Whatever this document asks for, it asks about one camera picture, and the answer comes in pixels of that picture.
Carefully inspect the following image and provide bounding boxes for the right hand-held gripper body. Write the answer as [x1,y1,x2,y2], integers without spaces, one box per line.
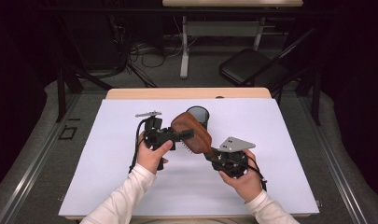
[213,136,257,179]

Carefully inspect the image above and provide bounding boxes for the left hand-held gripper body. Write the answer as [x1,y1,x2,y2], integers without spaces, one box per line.
[134,110,180,152]

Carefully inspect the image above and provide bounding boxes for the brown wooden hairbrush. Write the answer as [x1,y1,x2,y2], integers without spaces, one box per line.
[171,111,215,155]

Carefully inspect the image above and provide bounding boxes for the black mesh cup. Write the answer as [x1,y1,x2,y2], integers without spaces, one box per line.
[186,105,210,132]

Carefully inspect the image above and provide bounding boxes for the person's left hand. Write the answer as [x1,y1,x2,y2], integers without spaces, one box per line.
[136,132,175,175]

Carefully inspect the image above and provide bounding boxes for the person's right hand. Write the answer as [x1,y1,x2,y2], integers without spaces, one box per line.
[218,149,264,203]

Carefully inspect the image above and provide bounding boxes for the light wooden table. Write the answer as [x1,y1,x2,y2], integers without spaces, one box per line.
[64,87,312,221]

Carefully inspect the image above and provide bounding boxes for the white board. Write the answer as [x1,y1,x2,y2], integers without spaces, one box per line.
[58,97,320,217]

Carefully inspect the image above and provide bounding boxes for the black folding chair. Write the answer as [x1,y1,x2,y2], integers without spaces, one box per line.
[218,27,321,94]

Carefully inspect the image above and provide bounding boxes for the black metal stand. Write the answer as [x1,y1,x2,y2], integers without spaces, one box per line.
[54,12,115,124]

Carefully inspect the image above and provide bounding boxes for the white-legged desk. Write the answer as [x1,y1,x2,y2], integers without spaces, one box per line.
[161,0,304,79]

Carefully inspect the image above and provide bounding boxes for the left hand-held gripper black cable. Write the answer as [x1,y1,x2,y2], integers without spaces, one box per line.
[128,118,147,175]

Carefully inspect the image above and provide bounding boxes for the hand-held gripper black cable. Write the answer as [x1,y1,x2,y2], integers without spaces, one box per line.
[128,118,147,175]
[245,155,269,192]

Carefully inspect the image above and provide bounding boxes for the right hand-held gripper black cable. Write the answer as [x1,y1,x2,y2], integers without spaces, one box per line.
[245,155,269,192]

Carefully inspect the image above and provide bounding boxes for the tangle of floor cables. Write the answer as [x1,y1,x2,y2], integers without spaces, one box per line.
[108,15,185,89]

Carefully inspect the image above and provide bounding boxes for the metal floor rail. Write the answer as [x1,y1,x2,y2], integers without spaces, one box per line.
[0,92,82,224]
[297,94,369,224]

